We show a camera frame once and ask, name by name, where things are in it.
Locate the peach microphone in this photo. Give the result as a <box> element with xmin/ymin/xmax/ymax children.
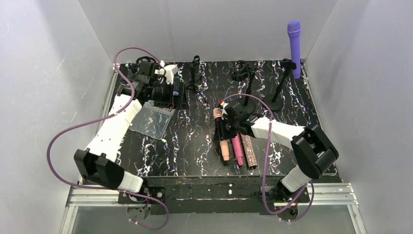
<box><xmin>213</xmin><ymin>108</ymin><xmax>229</xmax><ymax>162</ymax></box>

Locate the purple microphone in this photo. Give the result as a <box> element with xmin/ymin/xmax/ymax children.
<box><xmin>287</xmin><ymin>20</ymin><xmax>301</xmax><ymax>79</ymax></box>

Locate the black round-base shock-mount stand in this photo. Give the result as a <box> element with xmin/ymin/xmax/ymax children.
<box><xmin>230</xmin><ymin>60</ymin><xmax>257</xmax><ymax>114</ymax></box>

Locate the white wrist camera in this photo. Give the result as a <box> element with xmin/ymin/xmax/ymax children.
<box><xmin>218</xmin><ymin>100</ymin><xmax>229</xmax><ymax>114</ymax></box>
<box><xmin>155</xmin><ymin>60</ymin><xmax>178</xmax><ymax>84</ymax></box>

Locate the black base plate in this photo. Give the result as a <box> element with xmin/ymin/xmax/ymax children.
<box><xmin>108</xmin><ymin>174</ymin><xmax>315</xmax><ymax>215</ymax></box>

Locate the rhinestone glitter microphone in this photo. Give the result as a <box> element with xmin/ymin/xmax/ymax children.
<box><xmin>241</xmin><ymin>135</ymin><xmax>258</xmax><ymax>170</ymax></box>

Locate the small black shock-mount tripod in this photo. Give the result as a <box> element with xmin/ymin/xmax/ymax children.
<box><xmin>125</xmin><ymin>56</ymin><xmax>159</xmax><ymax>77</ymax></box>

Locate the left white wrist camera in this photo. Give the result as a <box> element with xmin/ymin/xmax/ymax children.
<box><xmin>155</xmin><ymin>60</ymin><xmax>178</xmax><ymax>84</ymax></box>

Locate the purple cable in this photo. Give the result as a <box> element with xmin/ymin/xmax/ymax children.
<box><xmin>221</xmin><ymin>94</ymin><xmax>315</xmax><ymax>222</ymax></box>
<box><xmin>46</xmin><ymin>47</ymin><xmax>170</xmax><ymax>231</ymax></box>

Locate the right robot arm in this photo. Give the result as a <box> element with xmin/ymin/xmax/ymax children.
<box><xmin>213</xmin><ymin>101</ymin><xmax>339</xmax><ymax>200</ymax></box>

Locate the aluminium frame rail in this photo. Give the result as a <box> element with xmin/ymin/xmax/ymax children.
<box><xmin>59</xmin><ymin>63</ymin><xmax>367</xmax><ymax>234</ymax></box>

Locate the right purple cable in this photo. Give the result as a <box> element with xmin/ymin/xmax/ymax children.
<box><xmin>221</xmin><ymin>94</ymin><xmax>315</xmax><ymax>222</ymax></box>

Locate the tall black tripod stand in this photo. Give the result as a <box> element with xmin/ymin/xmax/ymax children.
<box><xmin>186</xmin><ymin>55</ymin><xmax>208</xmax><ymax>104</ymax></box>

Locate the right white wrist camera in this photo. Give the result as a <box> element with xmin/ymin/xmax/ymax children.
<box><xmin>218</xmin><ymin>100</ymin><xmax>229</xmax><ymax>114</ymax></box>

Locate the pink microphone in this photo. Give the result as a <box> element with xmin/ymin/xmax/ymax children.
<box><xmin>231</xmin><ymin>134</ymin><xmax>244</xmax><ymax>166</ymax></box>

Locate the black round-base clip stand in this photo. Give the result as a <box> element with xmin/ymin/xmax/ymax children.
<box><xmin>263</xmin><ymin>58</ymin><xmax>297</xmax><ymax>112</ymax></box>

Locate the clear plastic screw box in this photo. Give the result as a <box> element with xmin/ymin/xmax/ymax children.
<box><xmin>129</xmin><ymin>100</ymin><xmax>175</xmax><ymax>139</ymax></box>

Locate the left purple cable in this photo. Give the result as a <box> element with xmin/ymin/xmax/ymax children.
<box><xmin>46</xmin><ymin>47</ymin><xmax>170</xmax><ymax>231</ymax></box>

